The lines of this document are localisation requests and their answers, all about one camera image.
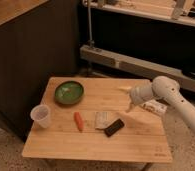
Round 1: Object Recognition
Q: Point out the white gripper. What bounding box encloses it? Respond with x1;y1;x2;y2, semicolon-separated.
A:
118;83;154;112

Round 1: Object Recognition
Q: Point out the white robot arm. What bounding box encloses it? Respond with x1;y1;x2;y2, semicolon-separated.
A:
119;76;195;135

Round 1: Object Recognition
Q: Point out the green ceramic bowl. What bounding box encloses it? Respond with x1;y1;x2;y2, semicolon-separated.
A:
54;81;84;105

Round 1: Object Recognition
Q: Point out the white snack package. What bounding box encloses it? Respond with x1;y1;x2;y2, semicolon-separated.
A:
141;100;167;116

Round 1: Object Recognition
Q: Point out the black rectangular phone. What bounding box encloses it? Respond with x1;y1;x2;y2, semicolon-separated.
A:
104;119;124;137

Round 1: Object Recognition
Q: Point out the wooden table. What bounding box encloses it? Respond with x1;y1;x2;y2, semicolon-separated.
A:
22;77;172;163

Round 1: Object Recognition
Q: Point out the orange carrot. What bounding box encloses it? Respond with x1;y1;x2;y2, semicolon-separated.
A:
74;112;84;132

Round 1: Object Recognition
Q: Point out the metal shelf unit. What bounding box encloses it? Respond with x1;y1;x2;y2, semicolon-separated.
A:
80;5;195;93

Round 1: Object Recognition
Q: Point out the clear plastic cup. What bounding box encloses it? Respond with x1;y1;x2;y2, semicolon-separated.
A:
30;104;51;128

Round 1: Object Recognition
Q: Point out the dark wooden cabinet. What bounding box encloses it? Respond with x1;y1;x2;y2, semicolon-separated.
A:
0;0;79;140

